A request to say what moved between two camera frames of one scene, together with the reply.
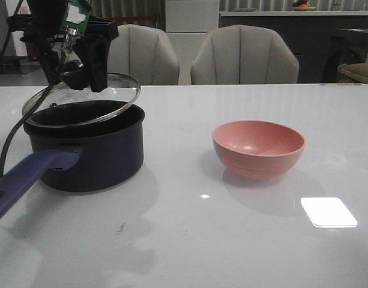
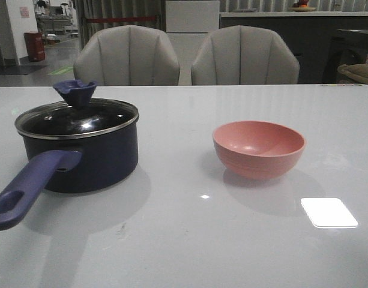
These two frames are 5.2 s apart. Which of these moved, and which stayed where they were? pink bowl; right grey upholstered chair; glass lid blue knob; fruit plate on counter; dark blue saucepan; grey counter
Moved: dark blue saucepan; glass lid blue knob
Stayed: grey counter; pink bowl; fruit plate on counter; right grey upholstered chair
